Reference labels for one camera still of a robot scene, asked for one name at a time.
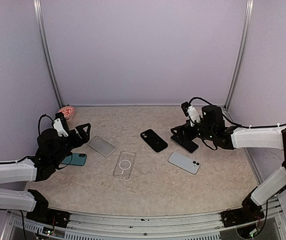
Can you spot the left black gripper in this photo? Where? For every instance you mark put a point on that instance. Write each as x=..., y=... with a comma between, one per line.
x=84, y=137

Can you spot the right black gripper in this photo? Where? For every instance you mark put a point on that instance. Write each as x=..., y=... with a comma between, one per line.
x=180, y=128

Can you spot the black phone with silver edge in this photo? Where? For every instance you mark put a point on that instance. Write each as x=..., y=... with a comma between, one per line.
x=188, y=146

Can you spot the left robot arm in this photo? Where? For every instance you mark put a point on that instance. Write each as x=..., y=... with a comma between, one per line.
x=54, y=146

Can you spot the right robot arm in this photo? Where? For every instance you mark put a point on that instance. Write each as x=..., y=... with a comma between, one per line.
x=209, y=126

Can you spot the frosted clear phone case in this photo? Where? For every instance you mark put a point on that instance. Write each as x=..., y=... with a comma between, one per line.
x=102, y=146

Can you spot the teal green phone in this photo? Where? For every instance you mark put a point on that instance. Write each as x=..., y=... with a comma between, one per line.
x=76, y=159

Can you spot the clear magsafe phone case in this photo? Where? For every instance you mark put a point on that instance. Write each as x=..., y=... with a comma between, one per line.
x=124, y=165

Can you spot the red white patterned bowl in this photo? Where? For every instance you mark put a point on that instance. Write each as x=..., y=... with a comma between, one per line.
x=68, y=112

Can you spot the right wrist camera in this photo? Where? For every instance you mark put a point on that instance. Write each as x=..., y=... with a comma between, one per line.
x=185, y=106

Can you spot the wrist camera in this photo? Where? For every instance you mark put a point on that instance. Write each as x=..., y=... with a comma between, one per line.
x=185, y=106
x=63, y=121

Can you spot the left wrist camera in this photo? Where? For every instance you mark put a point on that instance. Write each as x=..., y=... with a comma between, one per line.
x=63, y=121

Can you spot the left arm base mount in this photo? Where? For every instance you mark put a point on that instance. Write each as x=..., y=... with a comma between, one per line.
x=49, y=216

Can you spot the front aluminium rail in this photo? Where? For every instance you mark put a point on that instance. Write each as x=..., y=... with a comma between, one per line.
x=207, y=226

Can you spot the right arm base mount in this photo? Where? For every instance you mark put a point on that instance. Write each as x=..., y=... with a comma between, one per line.
x=234, y=217

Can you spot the left aluminium frame post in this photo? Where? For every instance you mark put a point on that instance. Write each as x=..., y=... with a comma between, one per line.
x=46, y=52

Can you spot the aluminium frame post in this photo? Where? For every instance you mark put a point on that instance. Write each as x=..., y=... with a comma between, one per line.
x=46, y=52
x=241, y=53

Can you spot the right aluminium frame post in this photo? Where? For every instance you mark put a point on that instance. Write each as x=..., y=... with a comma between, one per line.
x=241, y=53

